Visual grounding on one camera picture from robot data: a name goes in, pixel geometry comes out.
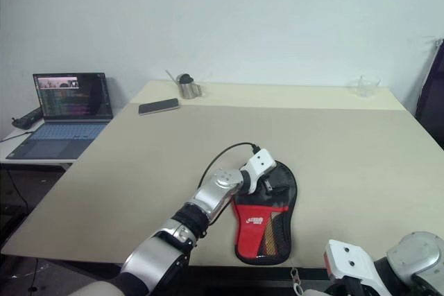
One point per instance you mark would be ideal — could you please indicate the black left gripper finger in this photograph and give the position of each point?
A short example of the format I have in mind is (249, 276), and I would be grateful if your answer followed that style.
(274, 188)

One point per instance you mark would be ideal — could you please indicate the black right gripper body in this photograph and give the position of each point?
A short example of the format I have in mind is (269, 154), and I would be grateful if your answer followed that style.
(345, 287)

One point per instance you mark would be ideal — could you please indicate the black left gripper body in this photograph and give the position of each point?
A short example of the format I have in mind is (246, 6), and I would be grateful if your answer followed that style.
(261, 185)

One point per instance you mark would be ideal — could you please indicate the black red paddle case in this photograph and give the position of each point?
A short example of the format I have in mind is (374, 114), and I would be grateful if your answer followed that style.
(253, 237)

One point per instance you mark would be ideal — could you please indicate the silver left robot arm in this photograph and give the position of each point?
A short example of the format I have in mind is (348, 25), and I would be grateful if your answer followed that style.
(215, 199)

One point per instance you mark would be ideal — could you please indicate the stainless steel cup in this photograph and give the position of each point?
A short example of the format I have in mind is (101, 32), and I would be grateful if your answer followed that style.
(188, 89)

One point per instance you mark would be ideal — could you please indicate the black smartphone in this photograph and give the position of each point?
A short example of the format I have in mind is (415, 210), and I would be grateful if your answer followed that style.
(159, 106)

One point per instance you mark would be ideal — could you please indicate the clear glass bowl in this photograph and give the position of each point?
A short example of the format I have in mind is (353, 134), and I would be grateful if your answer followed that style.
(364, 87)

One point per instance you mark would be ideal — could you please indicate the thin metal stick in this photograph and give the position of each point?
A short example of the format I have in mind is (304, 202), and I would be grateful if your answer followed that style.
(171, 76)

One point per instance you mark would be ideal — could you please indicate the black chair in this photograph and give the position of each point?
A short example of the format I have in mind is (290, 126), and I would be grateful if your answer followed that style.
(431, 102)

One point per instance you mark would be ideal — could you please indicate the beige rounded shape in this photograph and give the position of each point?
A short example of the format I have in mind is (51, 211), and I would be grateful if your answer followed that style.
(97, 289)

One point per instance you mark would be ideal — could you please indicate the open grey laptop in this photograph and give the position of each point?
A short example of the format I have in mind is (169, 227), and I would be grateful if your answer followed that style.
(66, 126)

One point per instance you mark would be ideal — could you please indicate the black handheld controller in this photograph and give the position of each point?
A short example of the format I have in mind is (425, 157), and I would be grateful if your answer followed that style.
(27, 117)

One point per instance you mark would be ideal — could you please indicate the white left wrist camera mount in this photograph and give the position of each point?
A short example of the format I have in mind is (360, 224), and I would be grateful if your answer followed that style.
(262, 162)

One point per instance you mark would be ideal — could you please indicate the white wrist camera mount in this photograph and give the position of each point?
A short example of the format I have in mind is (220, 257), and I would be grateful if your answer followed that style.
(350, 258)
(262, 162)

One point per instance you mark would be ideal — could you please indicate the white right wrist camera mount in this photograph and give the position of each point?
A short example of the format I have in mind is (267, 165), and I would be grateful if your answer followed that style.
(350, 258)

